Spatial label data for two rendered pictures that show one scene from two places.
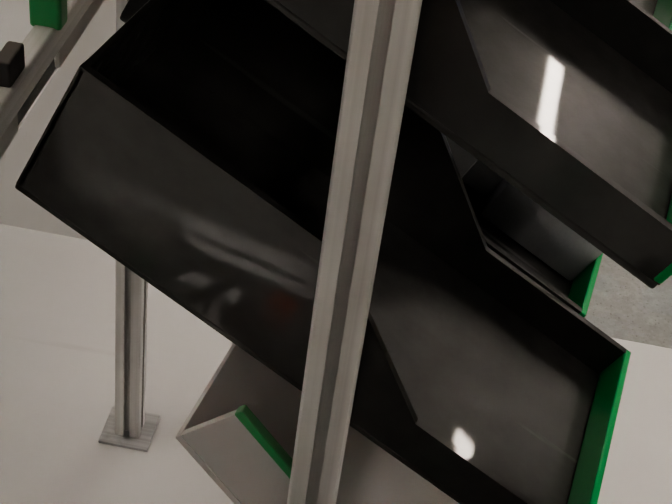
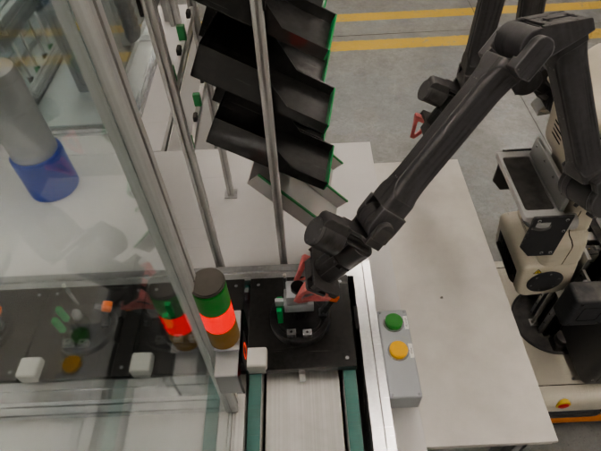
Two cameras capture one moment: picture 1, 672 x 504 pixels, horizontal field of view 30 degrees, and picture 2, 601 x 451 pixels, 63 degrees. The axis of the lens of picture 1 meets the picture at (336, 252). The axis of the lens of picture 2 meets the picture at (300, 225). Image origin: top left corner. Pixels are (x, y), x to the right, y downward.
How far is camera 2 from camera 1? 0.55 m
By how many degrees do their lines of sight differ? 11
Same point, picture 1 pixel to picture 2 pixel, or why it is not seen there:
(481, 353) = (303, 152)
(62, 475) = (218, 208)
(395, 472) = (293, 182)
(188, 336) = (239, 168)
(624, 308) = (368, 131)
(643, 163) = (320, 110)
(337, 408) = (275, 168)
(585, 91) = (307, 98)
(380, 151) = (271, 122)
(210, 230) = (244, 140)
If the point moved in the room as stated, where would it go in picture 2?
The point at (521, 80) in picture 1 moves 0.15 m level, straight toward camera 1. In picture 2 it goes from (294, 100) to (289, 148)
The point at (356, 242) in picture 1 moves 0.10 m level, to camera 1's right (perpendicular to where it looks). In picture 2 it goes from (271, 137) to (321, 133)
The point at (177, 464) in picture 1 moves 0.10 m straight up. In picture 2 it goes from (245, 199) to (241, 176)
